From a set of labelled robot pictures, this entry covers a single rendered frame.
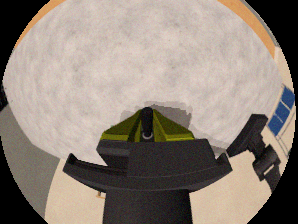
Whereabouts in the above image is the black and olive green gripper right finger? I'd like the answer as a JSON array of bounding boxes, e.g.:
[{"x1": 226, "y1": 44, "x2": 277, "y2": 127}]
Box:
[{"x1": 153, "y1": 109, "x2": 195, "y2": 142}]

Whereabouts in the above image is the green bench vise with handwheel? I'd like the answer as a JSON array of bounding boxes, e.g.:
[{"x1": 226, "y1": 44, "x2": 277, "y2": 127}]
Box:
[{"x1": 141, "y1": 107, "x2": 154, "y2": 142}]

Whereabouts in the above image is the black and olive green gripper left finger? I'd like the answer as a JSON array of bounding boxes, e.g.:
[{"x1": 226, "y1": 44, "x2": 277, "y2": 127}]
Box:
[{"x1": 99, "y1": 109, "x2": 142, "y2": 142}]

